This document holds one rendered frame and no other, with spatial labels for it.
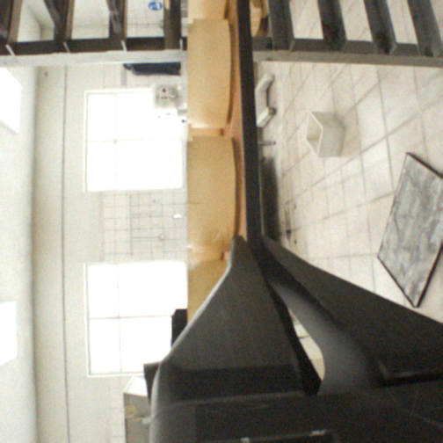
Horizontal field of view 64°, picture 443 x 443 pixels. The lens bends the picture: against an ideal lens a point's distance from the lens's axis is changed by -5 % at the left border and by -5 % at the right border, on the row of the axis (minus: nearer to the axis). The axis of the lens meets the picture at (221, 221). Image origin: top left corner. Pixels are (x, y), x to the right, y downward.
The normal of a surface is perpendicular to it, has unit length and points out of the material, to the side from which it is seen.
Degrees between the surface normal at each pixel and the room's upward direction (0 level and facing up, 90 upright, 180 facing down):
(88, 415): 90
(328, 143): 90
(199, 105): 88
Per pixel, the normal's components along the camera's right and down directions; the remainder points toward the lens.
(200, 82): 0.07, 0.50
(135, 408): 0.50, -0.18
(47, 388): 0.09, -0.12
